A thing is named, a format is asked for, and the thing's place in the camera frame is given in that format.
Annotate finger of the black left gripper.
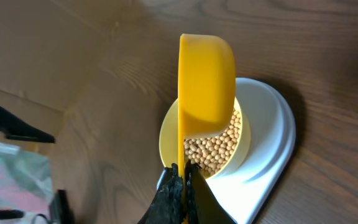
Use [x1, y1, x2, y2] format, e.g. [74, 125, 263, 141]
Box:
[0, 106, 55, 144]

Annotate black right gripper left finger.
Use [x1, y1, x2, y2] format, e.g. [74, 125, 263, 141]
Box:
[138, 163, 185, 224]

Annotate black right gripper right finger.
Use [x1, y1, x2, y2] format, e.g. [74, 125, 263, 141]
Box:
[185, 161, 237, 224]

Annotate yellow measuring scoop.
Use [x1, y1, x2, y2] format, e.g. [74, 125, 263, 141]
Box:
[177, 34, 236, 178]

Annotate white digital kitchen scale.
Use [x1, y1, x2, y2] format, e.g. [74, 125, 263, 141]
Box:
[156, 77, 297, 224]

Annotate soybeans in bowl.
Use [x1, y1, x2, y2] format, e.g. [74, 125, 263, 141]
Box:
[183, 108, 242, 177]

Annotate yellow plastic bowl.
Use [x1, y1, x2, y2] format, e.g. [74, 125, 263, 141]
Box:
[159, 101, 251, 179]

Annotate clear plastic bag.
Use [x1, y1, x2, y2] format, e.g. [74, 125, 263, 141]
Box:
[0, 142, 53, 223]

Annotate left black cable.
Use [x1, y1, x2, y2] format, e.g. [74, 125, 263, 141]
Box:
[0, 208, 52, 224]

